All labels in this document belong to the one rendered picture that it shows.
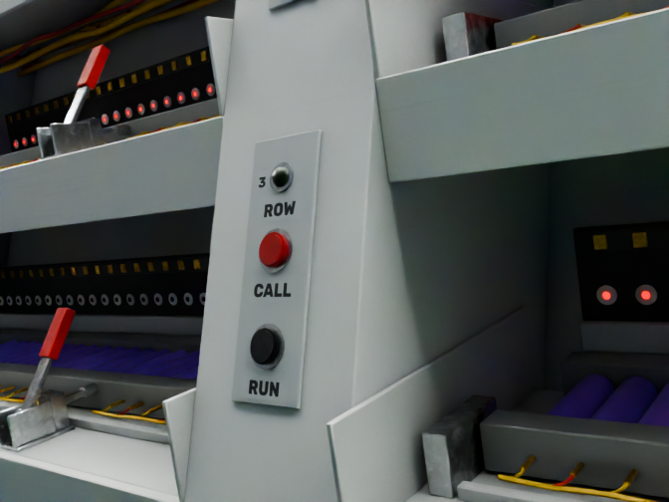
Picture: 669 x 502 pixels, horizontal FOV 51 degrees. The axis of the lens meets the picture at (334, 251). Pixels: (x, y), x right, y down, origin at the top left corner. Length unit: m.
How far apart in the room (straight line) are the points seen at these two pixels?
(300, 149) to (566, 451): 0.17
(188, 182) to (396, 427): 0.18
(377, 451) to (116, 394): 0.26
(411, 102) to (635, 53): 0.09
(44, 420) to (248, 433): 0.21
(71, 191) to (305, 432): 0.25
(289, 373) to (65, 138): 0.27
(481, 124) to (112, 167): 0.24
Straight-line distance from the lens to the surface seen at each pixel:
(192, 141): 0.39
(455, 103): 0.29
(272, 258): 0.31
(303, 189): 0.31
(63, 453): 0.47
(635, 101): 0.27
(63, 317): 0.51
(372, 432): 0.29
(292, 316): 0.30
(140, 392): 0.49
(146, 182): 0.42
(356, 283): 0.29
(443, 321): 0.34
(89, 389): 0.52
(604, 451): 0.31
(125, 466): 0.42
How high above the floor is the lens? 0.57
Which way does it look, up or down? 10 degrees up
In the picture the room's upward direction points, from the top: 4 degrees clockwise
